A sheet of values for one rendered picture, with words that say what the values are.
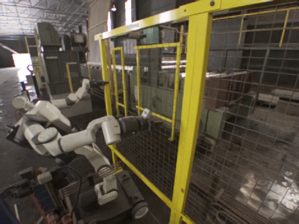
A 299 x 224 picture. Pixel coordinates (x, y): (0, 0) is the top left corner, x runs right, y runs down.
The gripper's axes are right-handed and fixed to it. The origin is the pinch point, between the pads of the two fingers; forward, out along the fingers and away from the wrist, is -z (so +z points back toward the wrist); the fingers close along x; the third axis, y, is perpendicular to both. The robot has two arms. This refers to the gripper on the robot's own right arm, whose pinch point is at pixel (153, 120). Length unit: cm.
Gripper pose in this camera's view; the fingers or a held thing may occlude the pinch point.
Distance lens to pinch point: 73.3
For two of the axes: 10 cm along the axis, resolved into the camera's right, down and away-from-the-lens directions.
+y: -0.8, 9.2, 3.8
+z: -8.4, 1.5, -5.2
